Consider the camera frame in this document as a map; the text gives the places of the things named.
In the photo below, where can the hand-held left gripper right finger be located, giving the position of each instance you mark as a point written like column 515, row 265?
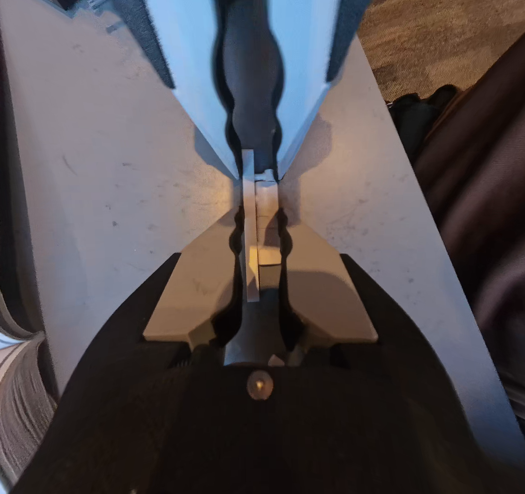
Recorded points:
column 328, row 297

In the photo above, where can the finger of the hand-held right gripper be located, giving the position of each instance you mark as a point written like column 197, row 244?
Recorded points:
column 180, row 30
column 307, row 30

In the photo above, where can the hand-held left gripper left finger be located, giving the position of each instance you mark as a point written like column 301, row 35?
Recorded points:
column 192, row 297

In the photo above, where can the long white toy beam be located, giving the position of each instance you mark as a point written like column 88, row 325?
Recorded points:
column 249, row 215

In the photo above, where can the white toy beam brick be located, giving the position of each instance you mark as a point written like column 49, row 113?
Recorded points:
column 268, row 206

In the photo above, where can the grey desk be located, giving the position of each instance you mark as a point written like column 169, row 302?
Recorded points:
column 102, row 153

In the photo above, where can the person's brown shirt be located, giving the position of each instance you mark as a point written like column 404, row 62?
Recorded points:
column 484, row 215

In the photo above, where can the open white instruction booklet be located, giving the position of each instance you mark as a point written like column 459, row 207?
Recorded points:
column 20, row 379

